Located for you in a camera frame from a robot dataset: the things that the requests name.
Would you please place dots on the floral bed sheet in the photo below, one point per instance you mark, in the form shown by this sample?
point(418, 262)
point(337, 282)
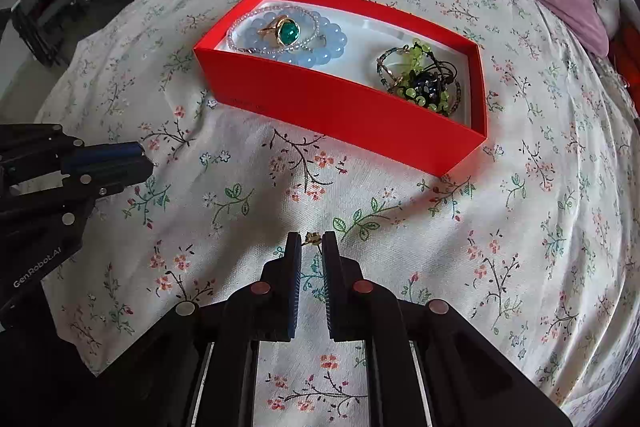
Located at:
point(450, 257)

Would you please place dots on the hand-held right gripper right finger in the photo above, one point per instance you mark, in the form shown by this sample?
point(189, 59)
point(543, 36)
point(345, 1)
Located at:
point(330, 287)

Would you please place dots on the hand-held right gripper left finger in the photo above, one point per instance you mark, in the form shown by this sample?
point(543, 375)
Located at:
point(295, 287)

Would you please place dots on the red jewelry box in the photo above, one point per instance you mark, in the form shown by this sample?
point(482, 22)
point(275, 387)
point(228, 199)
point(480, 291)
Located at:
point(350, 107)

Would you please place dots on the small gold earring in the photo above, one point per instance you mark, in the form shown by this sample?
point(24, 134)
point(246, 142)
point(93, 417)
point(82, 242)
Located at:
point(313, 237)

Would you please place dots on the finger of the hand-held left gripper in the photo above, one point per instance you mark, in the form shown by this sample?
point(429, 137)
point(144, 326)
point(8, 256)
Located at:
point(125, 174)
point(110, 153)

